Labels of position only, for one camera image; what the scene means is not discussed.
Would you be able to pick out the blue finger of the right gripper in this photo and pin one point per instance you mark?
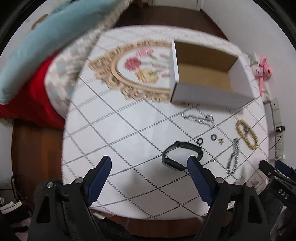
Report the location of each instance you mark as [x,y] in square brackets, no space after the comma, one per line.
[285,169]

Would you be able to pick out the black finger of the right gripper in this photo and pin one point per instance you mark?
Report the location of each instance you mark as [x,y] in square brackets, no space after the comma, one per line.
[271,172]

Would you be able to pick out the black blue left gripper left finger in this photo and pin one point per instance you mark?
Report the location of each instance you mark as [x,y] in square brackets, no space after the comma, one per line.
[62,211]

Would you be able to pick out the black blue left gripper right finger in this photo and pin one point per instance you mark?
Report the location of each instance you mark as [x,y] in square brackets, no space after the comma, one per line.
[235,212]

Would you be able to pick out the black smartwatch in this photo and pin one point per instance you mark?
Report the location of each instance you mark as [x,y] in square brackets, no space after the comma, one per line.
[175,155]

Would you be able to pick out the white power strip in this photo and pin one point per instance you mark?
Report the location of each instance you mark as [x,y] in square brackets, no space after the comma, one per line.
[276,130]

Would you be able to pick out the small gold earring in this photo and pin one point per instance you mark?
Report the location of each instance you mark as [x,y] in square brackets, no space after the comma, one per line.
[221,141]

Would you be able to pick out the pink panther plush toy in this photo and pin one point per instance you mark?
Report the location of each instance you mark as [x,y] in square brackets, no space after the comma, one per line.
[261,71]

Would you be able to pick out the red blanket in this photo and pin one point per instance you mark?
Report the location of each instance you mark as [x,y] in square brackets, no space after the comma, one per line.
[32,103]

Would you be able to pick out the white patterned tablecloth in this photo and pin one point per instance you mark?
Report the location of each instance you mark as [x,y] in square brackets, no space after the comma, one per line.
[121,108]

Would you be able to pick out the white cardboard box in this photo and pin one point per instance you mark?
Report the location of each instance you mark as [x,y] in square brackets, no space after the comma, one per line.
[209,76]

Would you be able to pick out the checkered bed sheet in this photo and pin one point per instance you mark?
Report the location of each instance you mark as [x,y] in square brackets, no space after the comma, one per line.
[62,74]

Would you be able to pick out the light blue quilt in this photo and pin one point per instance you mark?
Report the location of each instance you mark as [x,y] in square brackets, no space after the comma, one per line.
[47,37]

